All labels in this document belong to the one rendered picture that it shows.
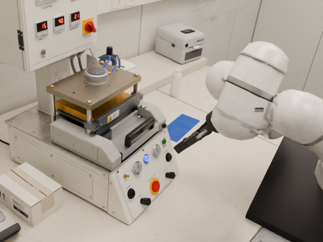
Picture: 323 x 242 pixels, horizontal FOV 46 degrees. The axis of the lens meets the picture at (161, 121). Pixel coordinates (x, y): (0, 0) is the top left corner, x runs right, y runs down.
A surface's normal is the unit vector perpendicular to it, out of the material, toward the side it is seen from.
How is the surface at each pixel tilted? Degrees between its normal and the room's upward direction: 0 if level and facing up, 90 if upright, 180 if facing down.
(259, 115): 70
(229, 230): 0
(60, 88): 0
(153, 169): 65
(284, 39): 90
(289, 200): 43
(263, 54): 54
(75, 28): 90
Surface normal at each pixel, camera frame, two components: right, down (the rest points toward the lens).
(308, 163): -0.31, -0.35
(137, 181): 0.82, -0.04
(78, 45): 0.85, 0.35
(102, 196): -0.51, 0.41
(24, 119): 0.10, -0.84
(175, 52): -0.70, 0.33
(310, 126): 0.18, 0.54
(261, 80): 0.07, 0.12
